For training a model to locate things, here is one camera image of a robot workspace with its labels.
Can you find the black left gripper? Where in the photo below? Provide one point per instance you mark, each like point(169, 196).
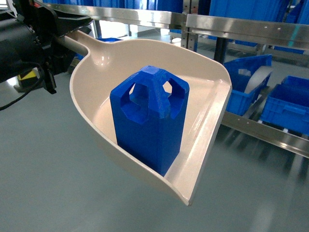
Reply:
point(48, 25)

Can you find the beige plastic dustpan tray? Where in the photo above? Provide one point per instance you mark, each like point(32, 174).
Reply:
point(106, 65)

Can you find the blue plastic jug part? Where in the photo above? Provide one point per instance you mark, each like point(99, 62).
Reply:
point(148, 110)

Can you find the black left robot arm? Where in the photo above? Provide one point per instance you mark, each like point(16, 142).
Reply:
point(28, 40)

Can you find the steel shelf rack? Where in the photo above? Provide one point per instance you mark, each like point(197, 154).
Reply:
point(261, 32)

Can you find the yellow black traffic cone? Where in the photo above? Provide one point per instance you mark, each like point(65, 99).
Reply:
point(26, 80)

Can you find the tilted blue bin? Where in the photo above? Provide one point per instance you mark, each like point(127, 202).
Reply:
point(239, 102)

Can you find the white curved sheet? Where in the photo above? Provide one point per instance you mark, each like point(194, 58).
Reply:
point(252, 80)

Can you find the blue bin front left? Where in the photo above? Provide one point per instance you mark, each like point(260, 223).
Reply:
point(288, 107)

